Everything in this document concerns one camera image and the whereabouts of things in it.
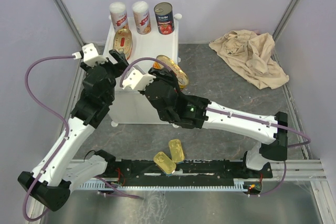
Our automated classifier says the red green tin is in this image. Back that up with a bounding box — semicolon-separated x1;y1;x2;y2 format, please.
113;28;133;60

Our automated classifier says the red yellow tin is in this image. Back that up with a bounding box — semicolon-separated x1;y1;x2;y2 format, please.
156;55;189;90

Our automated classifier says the white plastic cube cabinet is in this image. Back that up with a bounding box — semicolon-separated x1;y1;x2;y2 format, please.
108;14;182;127

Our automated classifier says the red white tall can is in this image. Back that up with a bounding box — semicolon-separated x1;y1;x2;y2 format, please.
109;2;129;32

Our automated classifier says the orange label white-lid can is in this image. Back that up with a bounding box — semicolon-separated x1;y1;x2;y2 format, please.
132;1;151;35

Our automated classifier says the gold tin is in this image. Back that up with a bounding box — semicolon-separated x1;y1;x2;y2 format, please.
153;152;176;176
169;139;185;164

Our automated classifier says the dark blue food can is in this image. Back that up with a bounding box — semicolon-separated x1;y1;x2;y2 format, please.
154;2;174;35

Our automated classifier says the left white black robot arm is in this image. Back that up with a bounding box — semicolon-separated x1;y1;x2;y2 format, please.
18;49;129;211

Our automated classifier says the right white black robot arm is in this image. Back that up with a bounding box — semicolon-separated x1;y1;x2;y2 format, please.
141;68;288;177

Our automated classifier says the beige crumpled cloth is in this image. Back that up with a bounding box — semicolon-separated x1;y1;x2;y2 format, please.
208;30;289;90

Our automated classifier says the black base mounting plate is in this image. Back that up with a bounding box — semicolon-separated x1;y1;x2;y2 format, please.
102;159;273;186

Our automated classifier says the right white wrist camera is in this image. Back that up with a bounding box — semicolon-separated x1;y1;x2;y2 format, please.
121;66;156;91

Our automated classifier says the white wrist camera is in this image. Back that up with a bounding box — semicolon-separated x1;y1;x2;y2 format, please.
121;66;156;91
72;43;108;67

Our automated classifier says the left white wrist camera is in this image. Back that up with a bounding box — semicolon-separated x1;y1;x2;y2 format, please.
72;43;108;67

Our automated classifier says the light blue cable duct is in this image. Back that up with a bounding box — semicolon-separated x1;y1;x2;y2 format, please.
78;178;249;190

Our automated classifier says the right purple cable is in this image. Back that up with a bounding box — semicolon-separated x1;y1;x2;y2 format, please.
120;57;312;197

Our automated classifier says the aluminium frame rail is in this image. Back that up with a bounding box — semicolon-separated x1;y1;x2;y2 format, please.
39;157;328;183

